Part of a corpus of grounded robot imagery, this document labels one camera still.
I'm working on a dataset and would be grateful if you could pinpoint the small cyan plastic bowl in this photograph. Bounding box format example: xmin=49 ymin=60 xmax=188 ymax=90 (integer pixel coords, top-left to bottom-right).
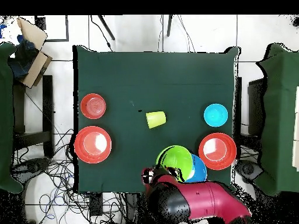
xmin=203 ymin=103 xmax=229 ymax=128

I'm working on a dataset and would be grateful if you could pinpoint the dark blue cloth bag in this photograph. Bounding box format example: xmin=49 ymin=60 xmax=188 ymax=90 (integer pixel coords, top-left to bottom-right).
xmin=8 ymin=34 xmax=40 ymax=80

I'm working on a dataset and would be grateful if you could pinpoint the black floor frame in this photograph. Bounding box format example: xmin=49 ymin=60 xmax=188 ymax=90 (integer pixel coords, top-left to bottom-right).
xmin=34 ymin=15 xmax=69 ymax=43

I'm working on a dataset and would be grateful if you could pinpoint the yellow plastic cup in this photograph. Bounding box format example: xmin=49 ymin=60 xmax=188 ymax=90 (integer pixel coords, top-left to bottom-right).
xmin=145 ymin=111 xmax=167 ymax=130

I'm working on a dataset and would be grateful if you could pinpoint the large blue plastic bowl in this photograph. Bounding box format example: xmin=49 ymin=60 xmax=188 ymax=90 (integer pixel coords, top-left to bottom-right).
xmin=184 ymin=153 xmax=208 ymax=184

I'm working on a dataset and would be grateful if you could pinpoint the small orange-red plastic bowl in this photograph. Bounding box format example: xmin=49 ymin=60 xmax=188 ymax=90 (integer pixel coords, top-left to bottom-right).
xmin=80 ymin=93 xmax=107 ymax=120

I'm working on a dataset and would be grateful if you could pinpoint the tangle of floor cables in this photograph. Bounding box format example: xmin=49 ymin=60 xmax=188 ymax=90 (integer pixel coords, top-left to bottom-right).
xmin=11 ymin=128 xmax=138 ymax=224

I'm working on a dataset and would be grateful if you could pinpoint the green cloth covered side table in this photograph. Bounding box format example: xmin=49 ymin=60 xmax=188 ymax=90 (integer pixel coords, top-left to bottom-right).
xmin=254 ymin=43 xmax=299 ymax=197
xmin=0 ymin=41 xmax=24 ymax=194

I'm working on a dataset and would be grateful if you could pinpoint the dark green tablecloth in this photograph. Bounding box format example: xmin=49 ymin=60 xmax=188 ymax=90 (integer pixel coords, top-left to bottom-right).
xmin=72 ymin=44 xmax=241 ymax=195

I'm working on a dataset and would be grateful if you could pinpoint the cardboard box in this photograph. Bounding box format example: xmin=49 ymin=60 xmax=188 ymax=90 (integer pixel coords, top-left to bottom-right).
xmin=16 ymin=16 xmax=53 ymax=89

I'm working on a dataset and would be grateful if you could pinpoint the black stool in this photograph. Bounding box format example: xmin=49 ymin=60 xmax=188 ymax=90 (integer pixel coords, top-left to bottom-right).
xmin=12 ymin=74 xmax=55 ymax=159

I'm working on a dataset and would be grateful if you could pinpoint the black pedestal foot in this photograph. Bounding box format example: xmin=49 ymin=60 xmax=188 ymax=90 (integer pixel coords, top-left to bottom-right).
xmin=11 ymin=157 xmax=51 ymax=178
xmin=235 ymin=159 xmax=265 ymax=184

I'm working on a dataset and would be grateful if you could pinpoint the green plastic bowl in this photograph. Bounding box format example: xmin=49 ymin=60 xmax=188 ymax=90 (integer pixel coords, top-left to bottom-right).
xmin=155 ymin=145 xmax=194 ymax=183

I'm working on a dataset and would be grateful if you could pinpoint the large red plastic bowl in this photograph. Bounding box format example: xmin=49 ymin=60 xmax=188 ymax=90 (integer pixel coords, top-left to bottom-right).
xmin=74 ymin=125 xmax=112 ymax=164
xmin=198 ymin=132 xmax=237 ymax=171

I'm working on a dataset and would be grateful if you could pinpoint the white box stack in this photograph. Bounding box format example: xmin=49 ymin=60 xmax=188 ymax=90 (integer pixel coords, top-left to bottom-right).
xmin=291 ymin=86 xmax=299 ymax=172

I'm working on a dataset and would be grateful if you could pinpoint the black tripod leg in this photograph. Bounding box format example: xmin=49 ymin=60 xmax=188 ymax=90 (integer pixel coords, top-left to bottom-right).
xmin=98 ymin=15 xmax=116 ymax=41
xmin=166 ymin=15 xmax=174 ymax=37

